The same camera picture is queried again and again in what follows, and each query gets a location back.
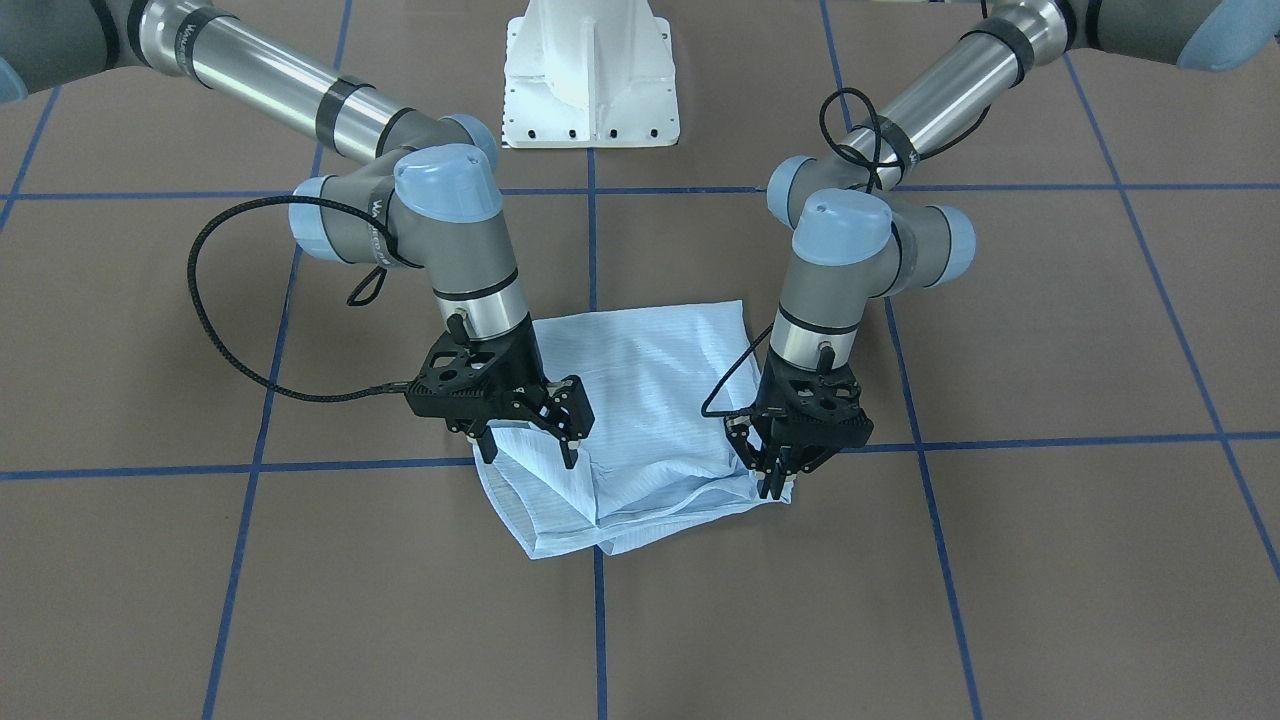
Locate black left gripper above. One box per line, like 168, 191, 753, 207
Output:
724, 350, 874, 502

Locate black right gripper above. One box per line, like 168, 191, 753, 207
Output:
404, 320, 595, 470

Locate light blue button shirt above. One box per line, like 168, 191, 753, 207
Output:
477, 300, 762, 560

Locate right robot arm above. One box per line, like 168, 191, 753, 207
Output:
3, 68, 470, 484

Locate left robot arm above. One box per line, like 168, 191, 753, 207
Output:
873, 1, 1277, 502

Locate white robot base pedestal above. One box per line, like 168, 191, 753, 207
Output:
502, 1, 681, 149

